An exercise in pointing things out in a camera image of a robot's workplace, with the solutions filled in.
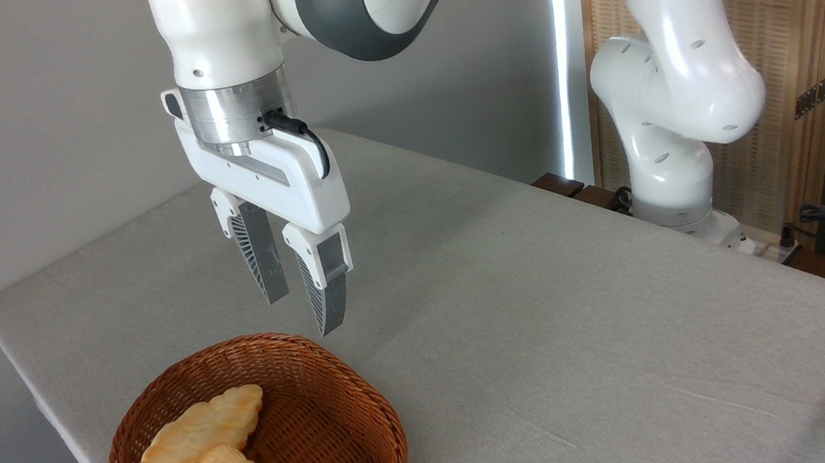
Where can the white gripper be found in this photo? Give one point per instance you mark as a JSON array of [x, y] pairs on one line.
[[299, 186]]

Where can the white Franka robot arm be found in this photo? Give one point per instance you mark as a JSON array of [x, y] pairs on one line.
[[681, 69]]

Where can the flat long bread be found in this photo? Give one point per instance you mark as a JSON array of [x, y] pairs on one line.
[[191, 435]]

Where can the brown wicker basket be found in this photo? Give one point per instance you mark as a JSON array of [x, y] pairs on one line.
[[327, 435]]

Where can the dark wooden block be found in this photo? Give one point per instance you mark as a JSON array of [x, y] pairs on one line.
[[570, 186]]

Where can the black power plug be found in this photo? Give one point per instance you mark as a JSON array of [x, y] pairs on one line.
[[790, 247]]

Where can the metal screen hinge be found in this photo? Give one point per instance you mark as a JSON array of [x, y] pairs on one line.
[[816, 94]]

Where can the wooden folding screen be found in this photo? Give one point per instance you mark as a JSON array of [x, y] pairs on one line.
[[790, 2]]

